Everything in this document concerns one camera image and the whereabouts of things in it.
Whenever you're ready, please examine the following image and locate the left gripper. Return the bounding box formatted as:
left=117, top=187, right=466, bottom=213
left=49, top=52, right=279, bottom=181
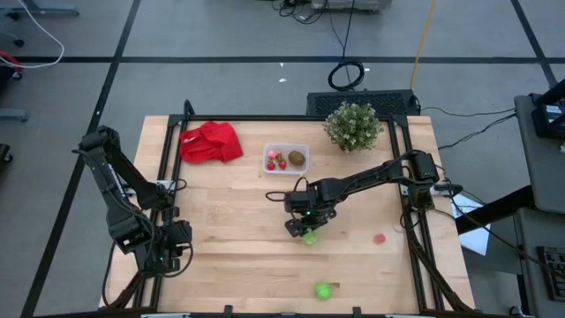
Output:
left=144, top=218, right=194, bottom=279

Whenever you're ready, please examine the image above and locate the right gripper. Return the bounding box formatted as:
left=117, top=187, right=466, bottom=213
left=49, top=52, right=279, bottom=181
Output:
left=283, top=187, right=342, bottom=240

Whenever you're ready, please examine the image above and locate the clear plastic tupperware container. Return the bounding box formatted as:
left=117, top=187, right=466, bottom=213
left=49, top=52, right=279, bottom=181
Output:
left=262, top=142, right=311, bottom=176

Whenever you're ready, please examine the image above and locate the green round toy fruit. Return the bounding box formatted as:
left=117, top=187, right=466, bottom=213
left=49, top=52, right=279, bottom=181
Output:
left=314, top=282, right=335, bottom=302

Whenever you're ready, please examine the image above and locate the brown toy kiwi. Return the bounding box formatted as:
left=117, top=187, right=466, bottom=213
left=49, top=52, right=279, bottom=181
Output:
left=287, top=149, right=307, bottom=167

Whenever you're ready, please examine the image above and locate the potted green plant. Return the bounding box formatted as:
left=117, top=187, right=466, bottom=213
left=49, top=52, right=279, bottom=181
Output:
left=323, top=101, right=384, bottom=155

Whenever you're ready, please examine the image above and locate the black perforated computer case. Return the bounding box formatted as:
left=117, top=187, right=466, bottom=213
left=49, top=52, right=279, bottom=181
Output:
left=306, top=89, right=419, bottom=117

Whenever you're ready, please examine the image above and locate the white paper sheet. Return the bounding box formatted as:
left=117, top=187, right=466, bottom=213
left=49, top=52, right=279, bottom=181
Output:
left=449, top=193, right=492, bottom=256

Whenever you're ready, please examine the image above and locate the black beam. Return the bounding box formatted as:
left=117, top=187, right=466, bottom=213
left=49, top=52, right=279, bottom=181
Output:
left=454, top=184, right=536, bottom=235

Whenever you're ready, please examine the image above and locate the grey bar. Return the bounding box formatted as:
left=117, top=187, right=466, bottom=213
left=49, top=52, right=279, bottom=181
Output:
left=0, top=108, right=30, bottom=124

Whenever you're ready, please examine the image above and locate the grey cabinet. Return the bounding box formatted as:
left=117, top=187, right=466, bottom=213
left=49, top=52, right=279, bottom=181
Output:
left=514, top=207, right=565, bottom=318

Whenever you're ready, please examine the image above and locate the grey box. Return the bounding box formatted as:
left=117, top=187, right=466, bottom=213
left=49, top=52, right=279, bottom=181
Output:
left=311, top=0, right=393, bottom=12

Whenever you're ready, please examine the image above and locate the grey desk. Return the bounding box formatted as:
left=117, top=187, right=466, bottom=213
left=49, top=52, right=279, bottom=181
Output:
left=514, top=92, right=565, bottom=216

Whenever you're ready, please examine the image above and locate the black keyboard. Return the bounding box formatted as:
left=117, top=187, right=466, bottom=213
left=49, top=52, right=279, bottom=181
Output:
left=536, top=246, right=565, bottom=303

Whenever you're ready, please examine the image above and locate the red object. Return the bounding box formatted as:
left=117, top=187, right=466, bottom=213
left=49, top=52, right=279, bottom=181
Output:
left=0, top=50, right=23, bottom=80

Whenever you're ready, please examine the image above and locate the black device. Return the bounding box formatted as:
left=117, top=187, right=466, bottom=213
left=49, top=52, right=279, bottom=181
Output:
left=531, top=78, right=565, bottom=141

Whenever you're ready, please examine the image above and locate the grey furniture base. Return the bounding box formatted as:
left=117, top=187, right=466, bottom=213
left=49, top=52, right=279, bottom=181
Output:
left=0, top=0, right=80, bottom=21

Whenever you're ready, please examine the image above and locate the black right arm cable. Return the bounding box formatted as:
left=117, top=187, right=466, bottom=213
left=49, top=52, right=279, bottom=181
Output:
left=264, top=175, right=310, bottom=205

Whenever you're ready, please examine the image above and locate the black table frame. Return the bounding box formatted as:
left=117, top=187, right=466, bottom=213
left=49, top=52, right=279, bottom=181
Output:
left=99, top=99, right=477, bottom=318

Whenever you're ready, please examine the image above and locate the black hanging cable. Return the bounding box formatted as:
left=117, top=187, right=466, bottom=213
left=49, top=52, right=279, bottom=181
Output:
left=327, top=0, right=366, bottom=93

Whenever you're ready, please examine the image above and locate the thin black floor cable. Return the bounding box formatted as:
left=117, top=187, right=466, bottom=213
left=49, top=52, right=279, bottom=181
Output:
left=417, top=105, right=517, bottom=118

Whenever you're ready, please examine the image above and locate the black cable bundle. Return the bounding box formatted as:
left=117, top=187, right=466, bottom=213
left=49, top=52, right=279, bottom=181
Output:
left=269, top=0, right=331, bottom=24

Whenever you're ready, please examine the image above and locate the yellow cable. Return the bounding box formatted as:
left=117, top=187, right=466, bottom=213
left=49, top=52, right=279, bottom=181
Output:
left=409, top=0, right=439, bottom=92

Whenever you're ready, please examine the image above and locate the white cable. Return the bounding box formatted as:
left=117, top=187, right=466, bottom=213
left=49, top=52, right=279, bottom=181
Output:
left=0, top=0, right=65, bottom=70

